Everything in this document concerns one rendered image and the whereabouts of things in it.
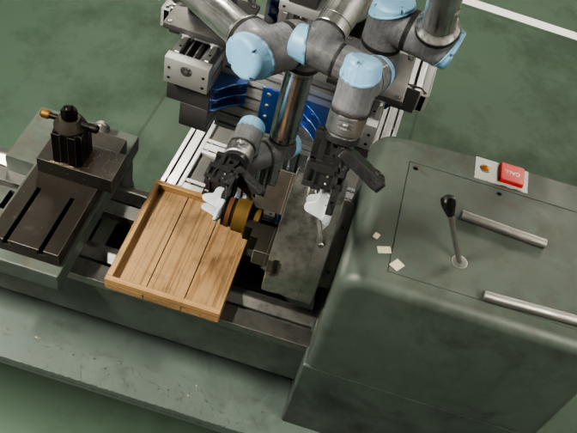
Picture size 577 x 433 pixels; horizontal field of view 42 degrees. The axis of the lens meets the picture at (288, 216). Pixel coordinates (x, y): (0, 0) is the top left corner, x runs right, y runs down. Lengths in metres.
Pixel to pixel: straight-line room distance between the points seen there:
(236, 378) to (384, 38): 1.04
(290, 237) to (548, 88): 3.03
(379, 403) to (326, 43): 0.92
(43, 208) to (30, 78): 1.89
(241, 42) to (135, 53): 2.23
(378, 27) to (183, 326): 0.94
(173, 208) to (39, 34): 2.14
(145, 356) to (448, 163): 1.01
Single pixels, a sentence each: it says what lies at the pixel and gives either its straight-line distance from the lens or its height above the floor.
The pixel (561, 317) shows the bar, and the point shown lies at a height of 1.27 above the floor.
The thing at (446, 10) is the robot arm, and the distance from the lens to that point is 1.89.
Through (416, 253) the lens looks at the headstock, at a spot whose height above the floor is 1.25.
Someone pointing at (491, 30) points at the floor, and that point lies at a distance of 4.77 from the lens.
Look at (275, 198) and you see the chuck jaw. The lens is 1.79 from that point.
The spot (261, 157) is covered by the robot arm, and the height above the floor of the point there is 1.01.
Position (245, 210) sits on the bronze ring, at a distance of 1.78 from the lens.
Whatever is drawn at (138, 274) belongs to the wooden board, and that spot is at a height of 0.88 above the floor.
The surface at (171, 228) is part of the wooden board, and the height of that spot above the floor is 0.89.
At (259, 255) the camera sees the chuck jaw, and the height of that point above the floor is 1.12.
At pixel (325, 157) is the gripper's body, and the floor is 1.45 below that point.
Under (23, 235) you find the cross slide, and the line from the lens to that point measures 1.91.
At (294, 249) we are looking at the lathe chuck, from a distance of 1.66.
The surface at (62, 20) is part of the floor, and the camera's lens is 4.15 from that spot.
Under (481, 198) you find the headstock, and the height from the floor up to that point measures 1.25.
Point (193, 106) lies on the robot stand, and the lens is 2.29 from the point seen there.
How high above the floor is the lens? 2.48
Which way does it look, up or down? 49 degrees down
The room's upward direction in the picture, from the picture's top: 15 degrees clockwise
